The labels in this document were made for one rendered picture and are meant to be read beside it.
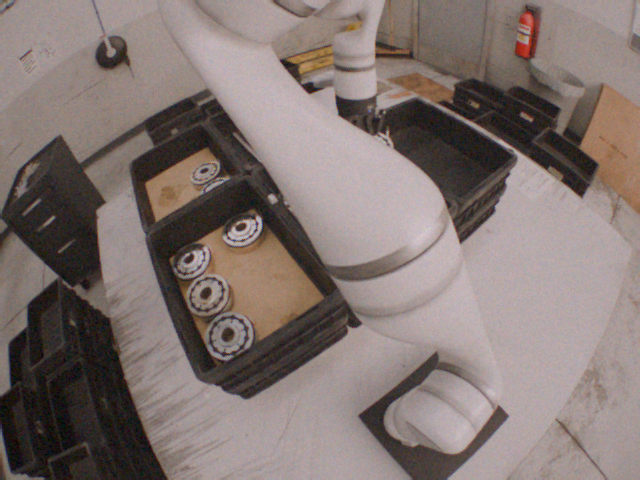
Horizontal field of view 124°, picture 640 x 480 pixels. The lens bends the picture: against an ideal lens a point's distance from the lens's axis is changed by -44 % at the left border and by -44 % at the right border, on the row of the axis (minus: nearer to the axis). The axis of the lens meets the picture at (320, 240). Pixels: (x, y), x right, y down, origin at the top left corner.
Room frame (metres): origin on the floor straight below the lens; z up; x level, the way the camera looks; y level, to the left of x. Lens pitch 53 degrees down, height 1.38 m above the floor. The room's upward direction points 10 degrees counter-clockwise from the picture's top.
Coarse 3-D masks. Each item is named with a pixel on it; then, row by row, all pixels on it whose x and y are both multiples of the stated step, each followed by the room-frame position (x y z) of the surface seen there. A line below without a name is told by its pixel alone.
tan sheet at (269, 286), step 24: (216, 240) 0.48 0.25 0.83; (264, 240) 0.45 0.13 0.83; (216, 264) 0.41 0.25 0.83; (240, 264) 0.39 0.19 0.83; (264, 264) 0.38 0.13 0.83; (288, 264) 0.37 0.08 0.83; (240, 288) 0.33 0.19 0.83; (264, 288) 0.32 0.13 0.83; (288, 288) 0.31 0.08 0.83; (312, 288) 0.30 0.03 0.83; (240, 312) 0.27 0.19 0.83; (264, 312) 0.27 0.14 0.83; (288, 312) 0.26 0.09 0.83; (264, 336) 0.21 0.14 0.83; (216, 360) 0.17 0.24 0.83
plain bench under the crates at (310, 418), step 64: (128, 192) 0.97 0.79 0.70; (512, 192) 0.58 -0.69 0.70; (128, 256) 0.60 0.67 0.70; (512, 256) 0.34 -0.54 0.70; (576, 256) 0.28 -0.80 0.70; (128, 320) 0.35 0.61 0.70; (512, 320) 0.16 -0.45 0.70; (576, 320) 0.09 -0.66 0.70; (128, 384) 0.15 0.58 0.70; (192, 384) 0.15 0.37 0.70; (320, 384) 0.13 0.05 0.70; (384, 384) 0.10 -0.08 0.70; (512, 384) 0.00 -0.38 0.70; (576, 384) -0.08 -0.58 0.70; (192, 448) -0.01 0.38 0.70; (256, 448) -0.01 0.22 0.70; (320, 448) -0.02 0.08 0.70; (384, 448) -0.05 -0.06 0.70; (512, 448) -0.15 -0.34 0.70
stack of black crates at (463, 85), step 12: (456, 84) 1.90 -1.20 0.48; (468, 84) 1.98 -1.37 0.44; (480, 84) 1.94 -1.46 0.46; (456, 96) 1.86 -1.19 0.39; (468, 96) 1.77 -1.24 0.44; (480, 96) 1.69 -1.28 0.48; (492, 96) 1.83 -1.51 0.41; (468, 108) 1.76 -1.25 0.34; (480, 108) 1.67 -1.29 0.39; (492, 108) 1.59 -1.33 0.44
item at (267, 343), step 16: (256, 192) 0.52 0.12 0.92; (192, 208) 0.51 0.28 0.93; (272, 208) 0.45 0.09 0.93; (160, 224) 0.48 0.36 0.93; (288, 224) 0.40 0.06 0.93; (304, 240) 0.35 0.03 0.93; (160, 272) 0.34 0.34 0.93; (160, 288) 0.30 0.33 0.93; (320, 304) 0.22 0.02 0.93; (336, 304) 0.22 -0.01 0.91; (176, 320) 0.22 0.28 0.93; (304, 320) 0.19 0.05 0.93; (272, 336) 0.17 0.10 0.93; (288, 336) 0.18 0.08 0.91; (192, 352) 0.16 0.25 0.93; (240, 352) 0.15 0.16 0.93; (256, 352) 0.15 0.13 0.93; (192, 368) 0.13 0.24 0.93; (224, 368) 0.13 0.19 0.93; (208, 384) 0.11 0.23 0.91
